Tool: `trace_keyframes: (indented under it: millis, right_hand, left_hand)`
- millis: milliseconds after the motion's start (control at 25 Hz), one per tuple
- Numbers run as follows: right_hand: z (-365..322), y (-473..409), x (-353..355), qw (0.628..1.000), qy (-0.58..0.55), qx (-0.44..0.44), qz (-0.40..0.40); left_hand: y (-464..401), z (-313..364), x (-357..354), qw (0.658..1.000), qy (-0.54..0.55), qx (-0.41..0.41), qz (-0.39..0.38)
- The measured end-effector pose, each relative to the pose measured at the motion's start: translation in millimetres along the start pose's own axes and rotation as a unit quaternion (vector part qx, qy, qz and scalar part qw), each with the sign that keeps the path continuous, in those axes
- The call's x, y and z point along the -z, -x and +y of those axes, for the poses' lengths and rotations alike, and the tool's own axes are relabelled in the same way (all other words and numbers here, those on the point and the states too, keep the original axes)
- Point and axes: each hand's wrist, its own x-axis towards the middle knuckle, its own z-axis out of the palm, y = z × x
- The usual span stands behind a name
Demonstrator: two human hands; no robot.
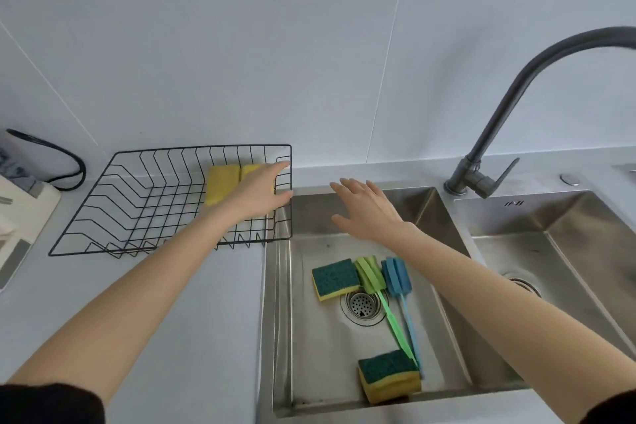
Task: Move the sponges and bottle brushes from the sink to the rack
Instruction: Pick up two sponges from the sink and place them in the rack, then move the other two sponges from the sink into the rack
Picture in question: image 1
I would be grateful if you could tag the person's black right sleeve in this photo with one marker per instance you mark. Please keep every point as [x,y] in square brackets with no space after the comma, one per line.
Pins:
[613,411]

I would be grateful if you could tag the green sponge bottle brush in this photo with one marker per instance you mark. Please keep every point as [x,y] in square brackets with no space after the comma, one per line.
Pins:
[370,274]

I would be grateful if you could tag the white kitchen appliance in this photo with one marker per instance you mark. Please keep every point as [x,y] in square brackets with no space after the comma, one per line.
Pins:
[25,220]

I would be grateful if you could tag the person's left thumb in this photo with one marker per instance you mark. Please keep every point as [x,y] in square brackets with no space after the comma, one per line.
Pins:
[283,196]

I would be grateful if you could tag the person's right forearm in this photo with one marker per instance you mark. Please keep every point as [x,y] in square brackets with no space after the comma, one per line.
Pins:
[507,319]

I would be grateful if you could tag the person's right little finger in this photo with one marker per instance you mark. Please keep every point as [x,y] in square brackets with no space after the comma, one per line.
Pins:
[375,188]

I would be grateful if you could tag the dark grey curved faucet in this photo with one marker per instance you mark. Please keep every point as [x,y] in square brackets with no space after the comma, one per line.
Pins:
[502,113]

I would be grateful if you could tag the blue sponge bottle brush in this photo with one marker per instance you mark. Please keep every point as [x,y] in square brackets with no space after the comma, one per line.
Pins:
[396,274]

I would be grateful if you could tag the round metal sink hole cap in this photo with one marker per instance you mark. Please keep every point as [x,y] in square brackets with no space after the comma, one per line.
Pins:
[570,179]

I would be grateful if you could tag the person's black sleeve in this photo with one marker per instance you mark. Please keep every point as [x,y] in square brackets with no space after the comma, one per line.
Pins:
[49,406]
[613,411]

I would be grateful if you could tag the stainless steel double sink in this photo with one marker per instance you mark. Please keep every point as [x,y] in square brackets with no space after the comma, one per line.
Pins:
[323,339]

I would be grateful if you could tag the person's right middle finger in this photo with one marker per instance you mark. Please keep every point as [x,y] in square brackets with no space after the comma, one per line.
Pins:
[352,187]

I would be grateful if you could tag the person's right thumb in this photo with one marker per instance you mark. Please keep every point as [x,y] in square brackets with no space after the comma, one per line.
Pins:
[343,222]

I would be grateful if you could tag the person's black left sleeve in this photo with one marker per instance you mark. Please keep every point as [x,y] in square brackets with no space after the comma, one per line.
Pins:
[49,406]

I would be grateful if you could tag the green and yellow scrub sponge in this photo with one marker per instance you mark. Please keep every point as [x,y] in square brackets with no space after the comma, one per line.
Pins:
[387,374]
[335,278]

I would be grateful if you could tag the round metal sink drain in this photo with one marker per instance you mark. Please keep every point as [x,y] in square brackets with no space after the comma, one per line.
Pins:
[524,284]

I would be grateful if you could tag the round metal drain strainer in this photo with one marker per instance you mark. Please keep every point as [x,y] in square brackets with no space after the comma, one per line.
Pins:
[361,307]

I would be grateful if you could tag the person's right hand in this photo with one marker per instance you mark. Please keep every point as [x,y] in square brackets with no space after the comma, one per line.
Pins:
[375,215]

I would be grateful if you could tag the person's left forearm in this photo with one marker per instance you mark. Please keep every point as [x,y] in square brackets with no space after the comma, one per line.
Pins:
[134,299]

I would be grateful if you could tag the blue patterned pouch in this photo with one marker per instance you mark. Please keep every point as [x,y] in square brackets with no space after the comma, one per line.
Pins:
[17,173]

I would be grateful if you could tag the person's left hand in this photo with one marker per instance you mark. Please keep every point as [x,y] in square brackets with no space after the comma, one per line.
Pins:
[253,192]

